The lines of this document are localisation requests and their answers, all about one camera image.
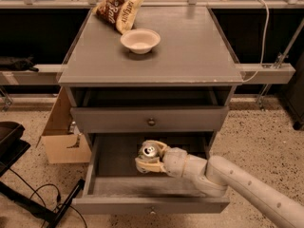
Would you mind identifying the yellow chip bag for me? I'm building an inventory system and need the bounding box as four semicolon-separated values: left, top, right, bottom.
116;0;144;34

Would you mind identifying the grey top drawer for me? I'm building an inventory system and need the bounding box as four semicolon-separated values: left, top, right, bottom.
70;106;228;133

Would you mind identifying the white cable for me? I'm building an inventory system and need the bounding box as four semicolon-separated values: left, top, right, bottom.
242;0;271;84

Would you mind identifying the white paper bowl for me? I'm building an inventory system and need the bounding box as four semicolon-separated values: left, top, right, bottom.
121;28;161;54

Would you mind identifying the black stand with cables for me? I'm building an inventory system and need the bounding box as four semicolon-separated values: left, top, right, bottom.
0;122;85;228

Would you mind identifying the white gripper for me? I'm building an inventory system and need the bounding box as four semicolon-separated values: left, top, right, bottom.
135;140;188;178

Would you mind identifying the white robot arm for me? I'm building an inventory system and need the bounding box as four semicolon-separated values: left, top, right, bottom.
135;140;304;228

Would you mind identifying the brown chip bag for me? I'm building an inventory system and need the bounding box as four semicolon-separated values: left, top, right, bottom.
93;0;125;25

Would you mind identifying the grey open middle drawer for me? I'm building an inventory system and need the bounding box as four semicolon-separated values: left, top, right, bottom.
73;133;229;215

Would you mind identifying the grey wooden drawer cabinet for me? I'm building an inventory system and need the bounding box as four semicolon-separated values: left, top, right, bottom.
56;5;244;216

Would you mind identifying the black bag on rail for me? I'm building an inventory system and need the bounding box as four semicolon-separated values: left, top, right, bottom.
0;56;39;72

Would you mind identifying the cardboard box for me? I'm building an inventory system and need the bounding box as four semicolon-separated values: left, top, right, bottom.
41;87;91;164

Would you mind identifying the green white 7up can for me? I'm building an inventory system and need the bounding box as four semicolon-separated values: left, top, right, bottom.
136;143;159;173

